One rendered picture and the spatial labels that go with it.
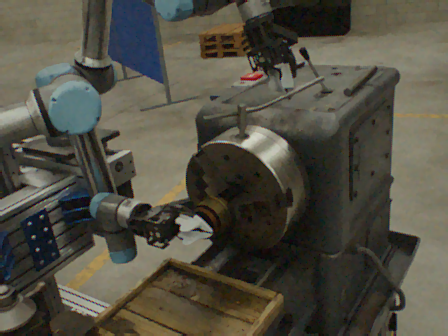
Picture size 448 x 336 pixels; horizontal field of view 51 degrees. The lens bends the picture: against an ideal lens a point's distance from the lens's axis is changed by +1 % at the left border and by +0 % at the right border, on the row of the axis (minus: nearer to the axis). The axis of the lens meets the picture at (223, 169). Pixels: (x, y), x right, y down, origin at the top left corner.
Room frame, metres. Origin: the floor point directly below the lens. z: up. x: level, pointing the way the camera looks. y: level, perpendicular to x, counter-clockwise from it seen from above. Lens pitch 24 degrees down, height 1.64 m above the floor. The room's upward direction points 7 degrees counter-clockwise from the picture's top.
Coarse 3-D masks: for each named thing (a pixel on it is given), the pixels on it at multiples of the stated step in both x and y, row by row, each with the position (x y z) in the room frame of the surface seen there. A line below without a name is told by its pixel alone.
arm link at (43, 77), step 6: (54, 66) 1.48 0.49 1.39; (60, 66) 1.47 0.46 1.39; (66, 66) 1.45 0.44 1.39; (72, 66) 1.48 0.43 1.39; (42, 72) 1.44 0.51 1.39; (48, 72) 1.43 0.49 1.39; (54, 72) 1.41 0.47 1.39; (60, 72) 1.41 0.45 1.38; (66, 72) 1.42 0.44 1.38; (72, 72) 1.45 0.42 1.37; (78, 72) 1.48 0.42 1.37; (36, 78) 1.42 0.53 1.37; (42, 78) 1.40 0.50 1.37; (48, 78) 1.40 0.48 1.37; (42, 84) 1.40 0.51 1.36
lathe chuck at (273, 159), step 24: (216, 144) 1.07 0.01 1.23; (240, 144) 1.03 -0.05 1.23; (264, 144) 1.05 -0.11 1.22; (240, 168) 1.03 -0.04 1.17; (264, 168) 0.99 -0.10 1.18; (288, 168) 1.02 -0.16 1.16; (192, 192) 1.13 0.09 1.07; (240, 192) 1.14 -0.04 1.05; (264, 192) 1.00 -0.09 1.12; (264, 216) 1.00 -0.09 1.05; (288, 216) 0.96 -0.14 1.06; (240, 240) 1.05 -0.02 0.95; (264, 240) 1.00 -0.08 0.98
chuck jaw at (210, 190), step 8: (200, 152) 1.11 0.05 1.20; (200, 160) 1.07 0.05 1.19; (208, 160) 1.08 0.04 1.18; (192, 168) 1.07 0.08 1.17; (200, 168) 1.06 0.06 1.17; (208, 168) 1.06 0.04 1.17; (216, 168) 1.08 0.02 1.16; (200, 176) 1.06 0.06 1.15; (208, 176) 1.04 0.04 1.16; (216, 176) 1.06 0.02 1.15; (200, 184) 1.04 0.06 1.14; (208, 184) 1.02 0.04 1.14; (216, 184) 1.04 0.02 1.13; (224, 184) 1.05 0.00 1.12; (200, 192) 1.04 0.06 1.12; (208, 192) 1.00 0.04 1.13; (216, 192) 1.02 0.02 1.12; (200, 200) 1.01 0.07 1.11
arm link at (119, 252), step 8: (104, 232) 1.06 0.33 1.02; (112, 232) 1.04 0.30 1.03; (120, 232) 1.04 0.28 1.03; (112, 240) 1.04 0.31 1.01; (120, 240) 1.04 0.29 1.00; (128, 240) 1.05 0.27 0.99; (112, 248) 1.04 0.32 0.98; (120, 248) 1.04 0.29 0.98; (128, 248) 1.05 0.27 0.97; (136, 248) 1.08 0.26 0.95; (112, 256) 1.05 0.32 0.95; (120, 256) 1.04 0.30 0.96; (128, 256) 1.05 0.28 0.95
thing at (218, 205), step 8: (208, 200) 0.98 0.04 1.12; (216, 200) 0.98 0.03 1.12; (224, 200) 1.00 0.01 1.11; (200, 208) 0.95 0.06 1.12; (208, 208) 0.95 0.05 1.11; (216, 208) 0.95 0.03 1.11; (224, 208) 0.96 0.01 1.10; (200, 216) 0.93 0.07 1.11; (208, 216) 0.93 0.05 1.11; (216, 216) 0.94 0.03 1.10; (224, 216) 0.95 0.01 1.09; (208, 224) 0.92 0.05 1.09; (216, 224) 0.93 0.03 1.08; (224, 224) 0.95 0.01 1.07; (216, 232) 0.94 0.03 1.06
